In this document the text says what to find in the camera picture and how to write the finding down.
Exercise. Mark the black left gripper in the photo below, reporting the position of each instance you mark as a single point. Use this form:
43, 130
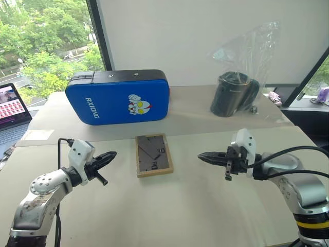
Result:
92, 166

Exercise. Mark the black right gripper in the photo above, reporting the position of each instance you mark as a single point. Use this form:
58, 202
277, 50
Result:
235, 164

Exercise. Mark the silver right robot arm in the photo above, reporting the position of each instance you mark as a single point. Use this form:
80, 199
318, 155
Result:
303, 190

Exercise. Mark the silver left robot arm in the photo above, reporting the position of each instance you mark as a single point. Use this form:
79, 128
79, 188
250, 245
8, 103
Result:
38, 203

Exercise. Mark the laptop computer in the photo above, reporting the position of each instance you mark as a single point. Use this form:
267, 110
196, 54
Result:
13, 113

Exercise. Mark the blue cartoon kick pad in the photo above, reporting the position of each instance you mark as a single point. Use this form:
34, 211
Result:
115, 103

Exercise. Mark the small metal clip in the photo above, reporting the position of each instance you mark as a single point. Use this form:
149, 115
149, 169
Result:
254, 109

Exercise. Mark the black cylinder container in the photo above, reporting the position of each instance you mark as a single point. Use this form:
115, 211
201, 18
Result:
228, 95

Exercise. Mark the pink folded item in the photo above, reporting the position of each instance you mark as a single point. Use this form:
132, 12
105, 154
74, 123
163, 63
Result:
275, 97

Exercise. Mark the black cup in plastic bag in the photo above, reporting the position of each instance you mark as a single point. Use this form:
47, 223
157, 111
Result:
257, 51

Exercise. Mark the purple small item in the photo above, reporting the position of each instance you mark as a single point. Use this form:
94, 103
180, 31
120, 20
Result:
323, 94

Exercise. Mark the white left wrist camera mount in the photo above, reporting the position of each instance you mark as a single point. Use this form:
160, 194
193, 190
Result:
78, 151

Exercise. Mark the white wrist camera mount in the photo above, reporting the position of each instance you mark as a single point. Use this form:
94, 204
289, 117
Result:
246, 142
78, 151

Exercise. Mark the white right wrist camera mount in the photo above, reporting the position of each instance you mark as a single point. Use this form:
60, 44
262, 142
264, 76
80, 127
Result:
246, 142

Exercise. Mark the wooden picture frame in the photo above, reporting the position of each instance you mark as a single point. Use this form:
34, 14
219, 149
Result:
154, 155

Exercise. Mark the black slanted window frame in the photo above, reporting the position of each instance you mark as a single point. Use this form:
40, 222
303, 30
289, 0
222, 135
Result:
306, 79

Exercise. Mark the black window frame post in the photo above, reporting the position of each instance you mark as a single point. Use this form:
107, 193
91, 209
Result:
99, 36

